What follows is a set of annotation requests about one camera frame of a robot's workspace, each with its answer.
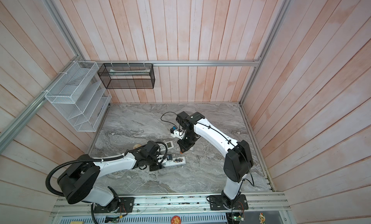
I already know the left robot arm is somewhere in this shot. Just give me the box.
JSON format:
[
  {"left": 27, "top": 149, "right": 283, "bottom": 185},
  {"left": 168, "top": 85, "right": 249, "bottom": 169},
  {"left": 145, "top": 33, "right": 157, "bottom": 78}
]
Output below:
[{"left": 45, "top": 141, "right": 167, "bottom": 212}]

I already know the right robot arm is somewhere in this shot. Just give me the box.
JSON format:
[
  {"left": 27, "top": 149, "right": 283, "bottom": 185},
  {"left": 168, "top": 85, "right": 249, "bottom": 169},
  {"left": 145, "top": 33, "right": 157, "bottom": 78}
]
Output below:
[{"left": 171, "top": 112, "right": 254, "bottom": 210}]

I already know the round wooden coaster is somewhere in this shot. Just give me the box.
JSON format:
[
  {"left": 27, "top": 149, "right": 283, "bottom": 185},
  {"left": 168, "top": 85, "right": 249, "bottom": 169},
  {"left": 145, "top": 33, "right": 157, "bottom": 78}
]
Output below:
[{"left": 133, "top": 144, "right": 142, "bottom": 149}]

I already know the white TV remote control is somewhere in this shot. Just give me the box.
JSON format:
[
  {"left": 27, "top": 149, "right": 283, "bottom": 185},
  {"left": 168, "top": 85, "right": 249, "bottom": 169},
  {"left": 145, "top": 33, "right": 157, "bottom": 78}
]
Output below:
[{"left": 161, "top": 156, "right": 186, "bottom": 168}]

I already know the white wire mesh shelf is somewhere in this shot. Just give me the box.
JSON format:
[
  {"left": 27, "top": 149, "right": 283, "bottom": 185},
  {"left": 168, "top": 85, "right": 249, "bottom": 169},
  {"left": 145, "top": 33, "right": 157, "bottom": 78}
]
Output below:
[{"left": 45, "top": 61, "right": 112, "bottom": 132}]

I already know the horizontal aluminium frame rail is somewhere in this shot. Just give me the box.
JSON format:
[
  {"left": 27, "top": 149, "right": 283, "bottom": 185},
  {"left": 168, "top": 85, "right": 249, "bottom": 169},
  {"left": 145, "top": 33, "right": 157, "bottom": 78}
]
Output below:
[{"left": 95, "top": 60, "right": 260, "bottom": 67}]

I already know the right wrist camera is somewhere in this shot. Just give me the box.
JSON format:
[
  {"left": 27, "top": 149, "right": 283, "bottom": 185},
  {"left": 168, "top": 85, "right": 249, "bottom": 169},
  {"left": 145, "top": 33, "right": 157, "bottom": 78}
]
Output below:
[{"left": 170, "top": 126, "right": 185, "bottom": 140}]

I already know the black wire mesh basket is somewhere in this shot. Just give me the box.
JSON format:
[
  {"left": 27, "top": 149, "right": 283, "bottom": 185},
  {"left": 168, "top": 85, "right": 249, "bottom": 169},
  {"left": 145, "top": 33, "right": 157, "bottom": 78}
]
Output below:
[{"left": 98, "top": 63, "right": 156, "bottom": 89}]

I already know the white air conditioner remote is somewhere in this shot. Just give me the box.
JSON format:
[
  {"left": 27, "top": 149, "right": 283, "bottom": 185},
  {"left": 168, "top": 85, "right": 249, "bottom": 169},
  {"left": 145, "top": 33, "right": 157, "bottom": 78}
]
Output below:
[{"left": 159, "top": 141, "right": 174, "bottom": 151}]

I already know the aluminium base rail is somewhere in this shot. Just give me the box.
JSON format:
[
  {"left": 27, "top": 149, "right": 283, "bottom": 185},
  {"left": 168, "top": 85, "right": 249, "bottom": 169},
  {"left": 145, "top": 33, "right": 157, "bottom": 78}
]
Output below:
[{"left": 50, "top": 192, "right": 290, "bottom": 217}]

